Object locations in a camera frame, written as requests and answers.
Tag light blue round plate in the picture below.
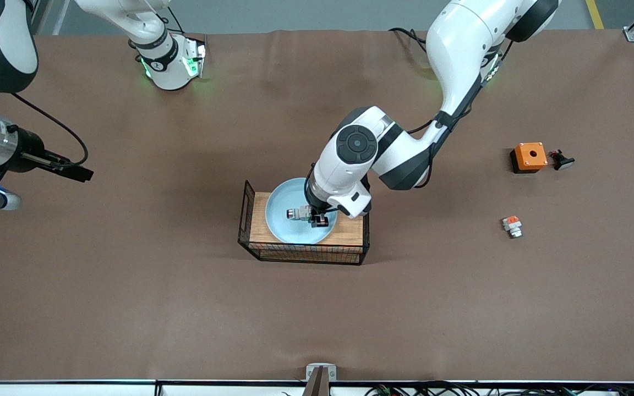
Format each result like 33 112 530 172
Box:
265 177 338 245

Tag black push button head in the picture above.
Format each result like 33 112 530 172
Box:
549 149 576 171

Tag wooden board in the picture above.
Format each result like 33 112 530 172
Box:
249 192 364 246

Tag brown table cover sheet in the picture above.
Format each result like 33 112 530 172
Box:
0 27 634 383

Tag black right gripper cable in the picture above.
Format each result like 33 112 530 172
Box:
0 91 89 167

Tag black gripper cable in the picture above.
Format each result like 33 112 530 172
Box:
408 38 516 135
0 91 89 167

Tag black wire basket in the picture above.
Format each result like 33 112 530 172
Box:
238 180 371 266

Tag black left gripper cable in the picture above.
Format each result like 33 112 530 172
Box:
408 38 516 135

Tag grey metal bracket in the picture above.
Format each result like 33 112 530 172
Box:
306 363 337 382

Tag tangled black cables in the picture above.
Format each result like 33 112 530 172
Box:
364 382 634 396

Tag black arm base cable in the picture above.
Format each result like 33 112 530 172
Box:
389 27 429 46

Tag orange button enclosure box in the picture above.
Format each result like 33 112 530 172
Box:
510 142 548 174

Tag white table edge rail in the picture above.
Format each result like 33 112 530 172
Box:
0 379 634 396

